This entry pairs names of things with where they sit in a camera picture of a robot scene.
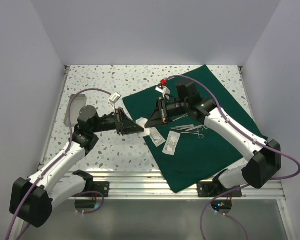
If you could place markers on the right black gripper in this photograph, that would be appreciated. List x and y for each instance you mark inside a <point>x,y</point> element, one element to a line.
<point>156,118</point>

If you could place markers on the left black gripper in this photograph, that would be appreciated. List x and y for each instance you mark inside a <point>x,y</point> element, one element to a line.
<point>124,125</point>

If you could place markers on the white gauze pad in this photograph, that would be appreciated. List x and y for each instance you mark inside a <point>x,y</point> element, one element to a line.
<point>141,121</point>
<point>145,133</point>

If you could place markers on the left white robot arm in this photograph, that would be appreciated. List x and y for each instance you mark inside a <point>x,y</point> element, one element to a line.
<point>34,199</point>

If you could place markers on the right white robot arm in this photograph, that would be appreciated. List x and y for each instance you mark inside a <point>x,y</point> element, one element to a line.
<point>263,159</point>

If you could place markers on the silver surgical scissors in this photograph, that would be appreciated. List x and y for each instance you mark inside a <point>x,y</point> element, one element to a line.
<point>197,127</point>

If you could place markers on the green surgical drape cloth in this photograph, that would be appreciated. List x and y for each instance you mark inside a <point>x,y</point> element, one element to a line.
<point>194,159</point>

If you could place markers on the suture packet green thread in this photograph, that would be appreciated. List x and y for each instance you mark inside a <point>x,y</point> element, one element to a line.
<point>156,137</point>

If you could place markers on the silver tweezers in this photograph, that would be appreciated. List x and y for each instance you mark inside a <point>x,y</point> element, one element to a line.
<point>182,127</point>

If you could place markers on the white suture packet printed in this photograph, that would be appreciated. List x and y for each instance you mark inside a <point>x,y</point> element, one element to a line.
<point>171,143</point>

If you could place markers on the silver forceps lower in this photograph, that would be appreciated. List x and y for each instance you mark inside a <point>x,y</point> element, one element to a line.
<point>197,132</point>

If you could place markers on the metal instrument tray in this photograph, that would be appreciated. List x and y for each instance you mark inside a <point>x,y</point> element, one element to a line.
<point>78,103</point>

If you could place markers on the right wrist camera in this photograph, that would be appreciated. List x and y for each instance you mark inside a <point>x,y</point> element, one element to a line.
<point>163,89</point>

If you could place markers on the aluminium rail frame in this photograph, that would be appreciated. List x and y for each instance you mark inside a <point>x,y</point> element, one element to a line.
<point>136,184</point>

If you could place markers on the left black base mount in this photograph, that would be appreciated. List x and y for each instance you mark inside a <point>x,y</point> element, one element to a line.
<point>92,198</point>

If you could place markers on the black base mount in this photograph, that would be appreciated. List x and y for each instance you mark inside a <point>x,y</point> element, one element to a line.
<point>211,190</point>
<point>92,198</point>

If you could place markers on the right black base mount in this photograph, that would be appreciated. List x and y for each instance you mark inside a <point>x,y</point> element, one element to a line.
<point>211,190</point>

